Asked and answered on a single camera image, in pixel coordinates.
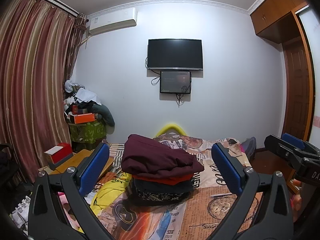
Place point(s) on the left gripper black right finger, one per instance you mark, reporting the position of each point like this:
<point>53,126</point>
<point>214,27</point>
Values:
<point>262,208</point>

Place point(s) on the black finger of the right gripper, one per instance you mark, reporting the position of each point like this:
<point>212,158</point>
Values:
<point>279,147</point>
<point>293,141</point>

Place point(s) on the maroon button-up shirt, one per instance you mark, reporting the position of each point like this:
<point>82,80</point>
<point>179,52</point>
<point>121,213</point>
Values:
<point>147,157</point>

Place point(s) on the dark grey clothes pile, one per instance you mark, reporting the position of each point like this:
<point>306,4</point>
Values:
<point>102,111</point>

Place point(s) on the wooden door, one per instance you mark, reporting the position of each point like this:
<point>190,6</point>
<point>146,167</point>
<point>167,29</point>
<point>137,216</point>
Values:
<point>297,95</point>

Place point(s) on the pink plush toy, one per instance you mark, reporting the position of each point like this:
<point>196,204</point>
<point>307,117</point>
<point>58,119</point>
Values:
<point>66,208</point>

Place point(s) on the dark grey backpack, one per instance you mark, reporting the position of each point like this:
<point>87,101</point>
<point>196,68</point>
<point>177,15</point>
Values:
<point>249,146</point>

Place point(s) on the newspaper print bed blanket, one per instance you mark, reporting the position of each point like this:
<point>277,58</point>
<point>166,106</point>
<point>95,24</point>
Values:
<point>194,218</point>

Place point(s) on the red tissue box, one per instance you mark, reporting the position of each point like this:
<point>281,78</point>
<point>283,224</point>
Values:
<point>58,152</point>

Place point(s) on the yellow garment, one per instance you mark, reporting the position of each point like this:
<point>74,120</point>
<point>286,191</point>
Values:
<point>113,186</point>

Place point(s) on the wooden lap desk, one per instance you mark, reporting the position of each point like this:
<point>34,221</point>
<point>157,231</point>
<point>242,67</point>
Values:
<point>77,158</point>

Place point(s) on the black patterned folded garment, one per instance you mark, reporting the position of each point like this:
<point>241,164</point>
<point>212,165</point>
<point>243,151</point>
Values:
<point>140,198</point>

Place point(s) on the navy folded garment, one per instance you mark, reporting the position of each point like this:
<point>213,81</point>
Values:
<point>154,187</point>

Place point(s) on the green patterned storage box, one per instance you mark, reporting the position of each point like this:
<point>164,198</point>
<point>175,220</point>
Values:
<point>88,132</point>

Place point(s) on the red folded garment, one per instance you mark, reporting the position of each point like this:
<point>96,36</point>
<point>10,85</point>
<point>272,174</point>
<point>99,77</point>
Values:
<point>166,180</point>

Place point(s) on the orange shoe box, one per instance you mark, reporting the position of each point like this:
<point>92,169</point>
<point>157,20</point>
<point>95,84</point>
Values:
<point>83,118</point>

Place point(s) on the wooden overhead cabinet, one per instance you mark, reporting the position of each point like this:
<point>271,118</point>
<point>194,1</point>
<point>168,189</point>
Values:
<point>276,20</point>

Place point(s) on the yellow headboard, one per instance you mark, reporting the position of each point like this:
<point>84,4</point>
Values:
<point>171,127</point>

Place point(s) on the striped red curtain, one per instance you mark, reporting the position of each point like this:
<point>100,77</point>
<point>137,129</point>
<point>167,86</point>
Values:
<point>39,47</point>

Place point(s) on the white air conditioner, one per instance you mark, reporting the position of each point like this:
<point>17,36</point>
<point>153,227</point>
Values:
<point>113,21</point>

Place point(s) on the small wall monitor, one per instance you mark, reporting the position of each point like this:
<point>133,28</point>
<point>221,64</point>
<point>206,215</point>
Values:
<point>175,82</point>

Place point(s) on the large wall television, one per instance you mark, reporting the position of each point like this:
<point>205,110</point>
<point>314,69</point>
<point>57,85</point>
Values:
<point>172,54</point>

